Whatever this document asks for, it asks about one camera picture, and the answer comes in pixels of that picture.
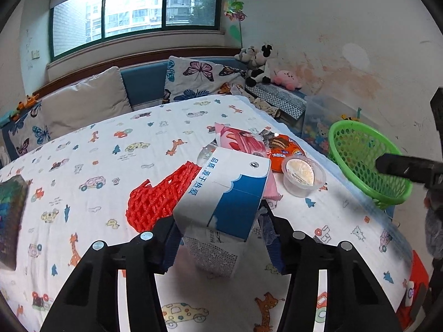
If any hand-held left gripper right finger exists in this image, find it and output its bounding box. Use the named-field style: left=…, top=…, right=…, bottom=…
left=258, top=202, right=404, bottom=332

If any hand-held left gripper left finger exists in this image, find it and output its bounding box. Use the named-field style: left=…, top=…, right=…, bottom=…
left=40, top=215, right=184, bottom=332

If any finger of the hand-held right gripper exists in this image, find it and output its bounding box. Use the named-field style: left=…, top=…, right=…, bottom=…
left=375, top=152, right=435, bottom=185
left=430, top=88, right=443, bottom=133

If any green plastic mesh basket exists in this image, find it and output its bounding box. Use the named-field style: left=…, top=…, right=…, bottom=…
left=327, top=119, right=413, bottom=210

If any blue and white milk carton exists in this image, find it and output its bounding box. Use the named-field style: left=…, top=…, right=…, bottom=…
left=172, top=146, right=272, bottom=279

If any red foam fruit net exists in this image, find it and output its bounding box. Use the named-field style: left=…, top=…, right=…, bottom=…
left=125, top=160, right=203, bottom=232

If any clear plastic pudding cup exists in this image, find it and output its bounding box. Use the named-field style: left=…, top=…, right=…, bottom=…
left=280, top=155, right=327, bottom=198

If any clear storage box with toys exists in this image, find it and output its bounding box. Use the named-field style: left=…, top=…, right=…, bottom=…
left=301, top=95, right=362, bottom=153

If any red plastic object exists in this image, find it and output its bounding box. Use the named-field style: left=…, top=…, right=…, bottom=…
left=396, top=249, right=430, bottom=330

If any orange snack packet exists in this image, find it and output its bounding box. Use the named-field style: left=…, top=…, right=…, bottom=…
left=259, top=128, right=307, bottom=174

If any pink snack packet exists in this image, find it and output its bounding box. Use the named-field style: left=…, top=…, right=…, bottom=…
left=213, top=122, right=283, bottom=201

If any grey checkered cushion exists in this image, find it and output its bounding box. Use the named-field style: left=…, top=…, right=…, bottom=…
left=246, top=82, right=308, bottom=120

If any beige patterned cloth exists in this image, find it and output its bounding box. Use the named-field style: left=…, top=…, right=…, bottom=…
left=251, top=96, right=281, bottom=118

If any pink plush toy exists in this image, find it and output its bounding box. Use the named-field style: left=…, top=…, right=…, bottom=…
left=270, top=69, right=304, bottom=92

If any dark box with colourful print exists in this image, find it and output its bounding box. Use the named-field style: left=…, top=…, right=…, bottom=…
left=0, top=174, right=29, bottom=271

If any beige pillow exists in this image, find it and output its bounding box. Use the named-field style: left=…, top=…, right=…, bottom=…
left=39, top=66, right=133, bottom=139

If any black and white cow plush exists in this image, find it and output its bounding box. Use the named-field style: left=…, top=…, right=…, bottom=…
left=244, top=43, right=274, bottom=87

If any large butterfly print pillow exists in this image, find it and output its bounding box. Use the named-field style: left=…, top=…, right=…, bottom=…
left=162, top=56, right=247, bottom=104

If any small butterfly print pillow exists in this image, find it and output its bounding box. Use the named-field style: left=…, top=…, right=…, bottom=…
left=6, top=102, right=53, bottom=156

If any grey plush toy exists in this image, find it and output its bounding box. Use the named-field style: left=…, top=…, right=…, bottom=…
left=234, top=45, right=259, bottom=64

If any orange toy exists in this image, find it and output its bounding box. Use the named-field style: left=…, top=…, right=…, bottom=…
left=17, top=94, right=41, bottom=111

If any teal toy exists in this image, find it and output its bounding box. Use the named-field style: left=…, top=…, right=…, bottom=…
left=0, top=108, right=18, bottom=127

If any colourful pinwheel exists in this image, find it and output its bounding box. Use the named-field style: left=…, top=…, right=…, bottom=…
left=223, top=0, right=248, bottom=49

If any green framed window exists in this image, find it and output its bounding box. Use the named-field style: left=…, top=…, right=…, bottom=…
left=48, top=0, right=226, bottom=61

